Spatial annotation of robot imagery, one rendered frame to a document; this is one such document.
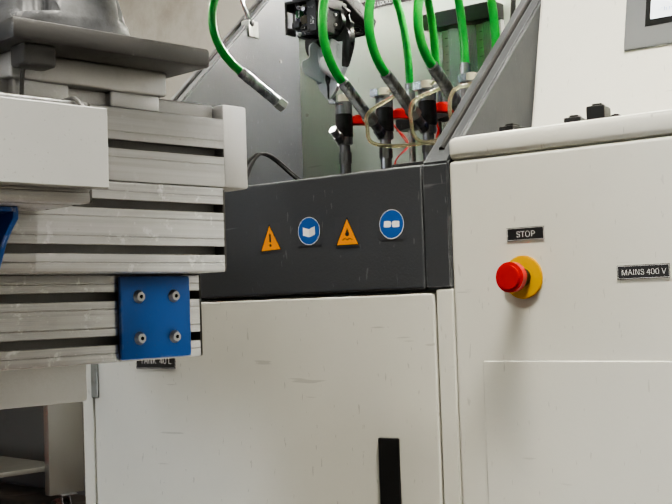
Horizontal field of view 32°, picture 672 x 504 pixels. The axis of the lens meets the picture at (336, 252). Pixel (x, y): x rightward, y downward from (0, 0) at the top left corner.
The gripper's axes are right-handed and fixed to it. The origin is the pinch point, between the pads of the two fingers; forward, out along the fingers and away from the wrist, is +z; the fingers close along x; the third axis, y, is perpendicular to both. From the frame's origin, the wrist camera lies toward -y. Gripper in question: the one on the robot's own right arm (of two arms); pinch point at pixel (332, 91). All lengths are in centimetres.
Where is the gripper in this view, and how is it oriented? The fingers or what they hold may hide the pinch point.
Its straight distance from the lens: 187.3
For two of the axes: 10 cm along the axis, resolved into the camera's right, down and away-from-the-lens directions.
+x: 8.0, -0.6, -6.0
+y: -6.0, -0.2, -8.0
